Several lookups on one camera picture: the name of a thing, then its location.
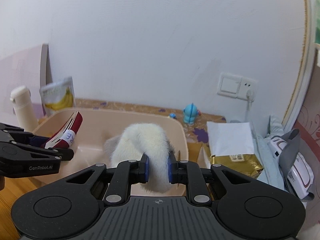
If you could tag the white fluffy plush toy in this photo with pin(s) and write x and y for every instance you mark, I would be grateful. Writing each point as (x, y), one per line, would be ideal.
(137, 140)

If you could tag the white wall switch socket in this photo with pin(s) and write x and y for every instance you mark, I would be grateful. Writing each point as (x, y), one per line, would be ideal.
(237, 87)

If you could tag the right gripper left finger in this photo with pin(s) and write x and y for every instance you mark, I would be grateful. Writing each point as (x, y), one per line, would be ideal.
(122, 177)

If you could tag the light blue bed sheet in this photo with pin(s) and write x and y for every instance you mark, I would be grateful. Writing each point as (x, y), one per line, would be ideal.
(274, 169)

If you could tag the white device with grey strap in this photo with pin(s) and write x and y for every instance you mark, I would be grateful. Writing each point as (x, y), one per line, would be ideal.
(296, 172)

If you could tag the blue cartoon figurine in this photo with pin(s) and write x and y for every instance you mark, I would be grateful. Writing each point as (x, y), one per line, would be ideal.
(190, 113)

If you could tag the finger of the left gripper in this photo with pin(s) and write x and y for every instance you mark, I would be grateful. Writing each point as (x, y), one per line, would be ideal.
(65, 154)
(11, 133)

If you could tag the cream thermos bottle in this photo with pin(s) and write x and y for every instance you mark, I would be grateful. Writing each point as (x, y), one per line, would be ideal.
(20, 98)

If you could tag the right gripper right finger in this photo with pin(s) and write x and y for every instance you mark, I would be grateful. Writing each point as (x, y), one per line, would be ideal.
(192, 176)

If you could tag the beige plastic storage basket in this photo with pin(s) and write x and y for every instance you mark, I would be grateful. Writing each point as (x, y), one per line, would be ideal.
(98, 126)

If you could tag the banana chips snack pouch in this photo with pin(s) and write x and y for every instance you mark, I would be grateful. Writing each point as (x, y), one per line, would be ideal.
(57, 96)

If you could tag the gold tissue box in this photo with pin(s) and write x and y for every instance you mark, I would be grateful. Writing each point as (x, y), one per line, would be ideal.
(231, 145)

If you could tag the pink leaning board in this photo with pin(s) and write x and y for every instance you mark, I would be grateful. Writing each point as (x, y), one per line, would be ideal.
(27, 67)

